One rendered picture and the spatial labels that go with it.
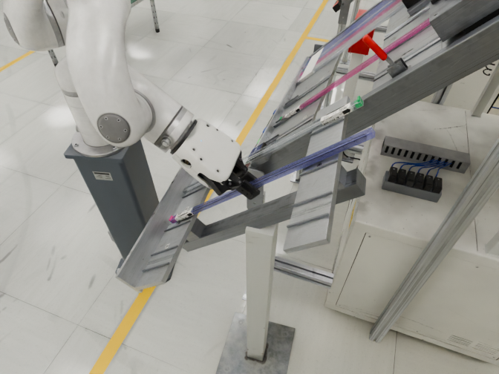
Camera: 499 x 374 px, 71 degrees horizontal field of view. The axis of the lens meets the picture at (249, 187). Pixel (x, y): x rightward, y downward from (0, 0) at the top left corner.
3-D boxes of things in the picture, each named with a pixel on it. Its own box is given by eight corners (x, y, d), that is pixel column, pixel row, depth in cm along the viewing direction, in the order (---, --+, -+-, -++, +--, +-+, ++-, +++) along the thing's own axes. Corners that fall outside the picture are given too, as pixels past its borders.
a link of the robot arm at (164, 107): (174, 118, 54) (186, 99, 62) (99, 60, 50) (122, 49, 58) (146, 153, 58) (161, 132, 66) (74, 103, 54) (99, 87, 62)
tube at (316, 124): (364, 101, 60) (360, 96, 60) (363, 105, 59) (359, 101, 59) (187, 191, 92) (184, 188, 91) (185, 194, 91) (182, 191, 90)
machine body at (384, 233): (320, 312, 143) (353, 220, 98) (348, 194, 188) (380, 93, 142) (495, 373, 127) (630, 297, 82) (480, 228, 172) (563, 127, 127)
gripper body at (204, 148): (176, 139, 55) (231, 180, 59) (199, 104, 62) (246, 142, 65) (157, 162, 60) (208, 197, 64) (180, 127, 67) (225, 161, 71)
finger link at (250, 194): (228, 182, 61) (257, 203, 63) (233, 170, 63) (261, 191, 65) (218, 190, 63) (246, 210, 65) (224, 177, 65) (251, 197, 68)
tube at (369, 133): (173, 223, 82) (169, 220, 81) (175, 219, 83) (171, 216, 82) (375, 137, 50) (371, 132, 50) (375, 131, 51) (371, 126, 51)
